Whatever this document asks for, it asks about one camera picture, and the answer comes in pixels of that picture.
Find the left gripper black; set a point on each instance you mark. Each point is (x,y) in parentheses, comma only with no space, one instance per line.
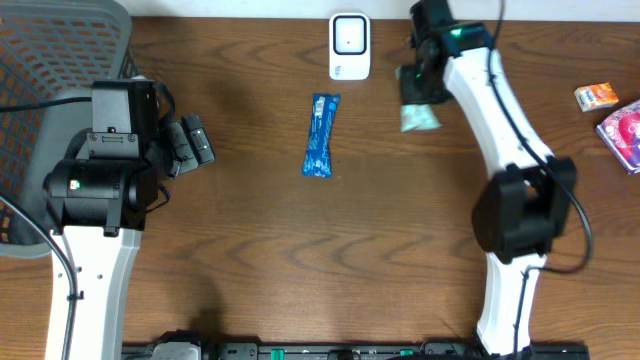
(176,147)

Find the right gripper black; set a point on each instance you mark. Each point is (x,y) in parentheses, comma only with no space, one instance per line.
(410,94)

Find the teal wet wipes packet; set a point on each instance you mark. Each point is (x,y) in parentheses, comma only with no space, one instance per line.
(414,117)

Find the blue Oreo cookie packet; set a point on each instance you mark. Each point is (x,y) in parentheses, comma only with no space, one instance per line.
(317,161)

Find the small orange box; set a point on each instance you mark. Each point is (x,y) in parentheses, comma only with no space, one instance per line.
(597,96)

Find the red purple snack packet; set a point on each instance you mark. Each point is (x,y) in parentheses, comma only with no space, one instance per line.
(620,133)

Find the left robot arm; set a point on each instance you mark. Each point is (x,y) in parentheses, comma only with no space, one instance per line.
(99,206)

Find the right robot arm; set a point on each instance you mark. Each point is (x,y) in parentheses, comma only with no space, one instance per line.
(525,204)

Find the grey plastic mesh basket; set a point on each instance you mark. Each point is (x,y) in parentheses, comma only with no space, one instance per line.
(50,50)

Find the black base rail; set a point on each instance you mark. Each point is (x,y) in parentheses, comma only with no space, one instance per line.
(252,351)

